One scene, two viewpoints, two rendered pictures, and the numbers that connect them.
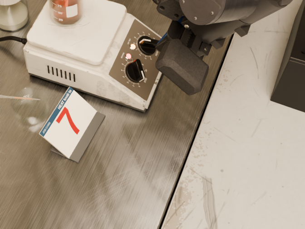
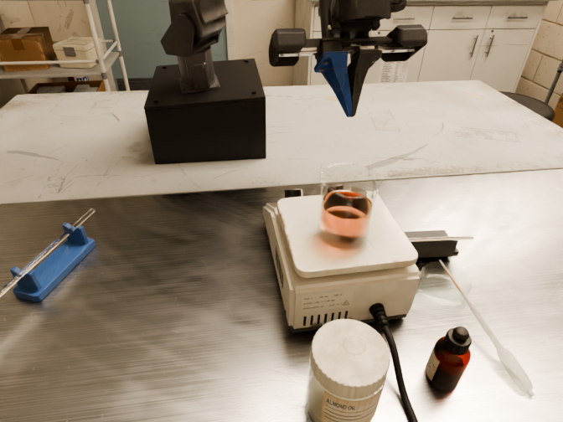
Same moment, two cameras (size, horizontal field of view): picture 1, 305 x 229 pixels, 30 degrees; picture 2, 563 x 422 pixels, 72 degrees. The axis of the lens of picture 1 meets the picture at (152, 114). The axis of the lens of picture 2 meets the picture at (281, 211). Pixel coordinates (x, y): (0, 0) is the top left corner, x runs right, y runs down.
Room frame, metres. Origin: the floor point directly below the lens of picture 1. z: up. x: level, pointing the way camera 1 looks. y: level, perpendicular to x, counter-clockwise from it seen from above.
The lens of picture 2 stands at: (0.73, 0.40, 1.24)
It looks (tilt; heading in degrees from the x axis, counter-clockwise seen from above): 36 degrees down; 248
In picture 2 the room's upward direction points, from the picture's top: 1 degrees clockwise
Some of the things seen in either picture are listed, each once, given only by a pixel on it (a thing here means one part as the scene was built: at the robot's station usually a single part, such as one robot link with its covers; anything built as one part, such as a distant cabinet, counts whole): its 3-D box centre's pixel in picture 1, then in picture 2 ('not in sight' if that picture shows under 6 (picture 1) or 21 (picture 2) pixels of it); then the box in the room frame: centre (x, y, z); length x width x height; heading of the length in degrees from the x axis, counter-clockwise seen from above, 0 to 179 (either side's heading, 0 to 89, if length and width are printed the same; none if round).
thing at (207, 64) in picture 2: not in sight; (196, 67); (0.62, -0.28, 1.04); 0.07 x 0.07 x 0.06; 85
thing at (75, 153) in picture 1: (73, 124); (424, 235); (0.42, 0.11, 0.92); 0.09 x 0.06 x 0.04; 164
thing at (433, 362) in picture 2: not in sight; (451, 354); (0.51, 0.27, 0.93); 0.03 x 0.03 x 0.07
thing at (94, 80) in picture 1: (94, 47); (330, 244); (0.55, 0.11, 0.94); 0.22 x 0.13 x 0.08; 79
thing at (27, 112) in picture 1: (30, 106); (443, 285); (0.44, 0.18, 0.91); 0.06 x 0.06 x 0.02
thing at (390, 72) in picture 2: not in sight; (393, 74); (-1.03, -1.94, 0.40); 0.24 x 0.01 x 0.30; 167
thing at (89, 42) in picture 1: (77, 24); (341, 229); (0.56, 0.13, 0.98); 0.12 x 0.12 x 0.01; 79
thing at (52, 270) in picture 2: not in sight; (54, 258); (0.85, 0.00, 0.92); 0.10 x 0.03 x 0.04; 54
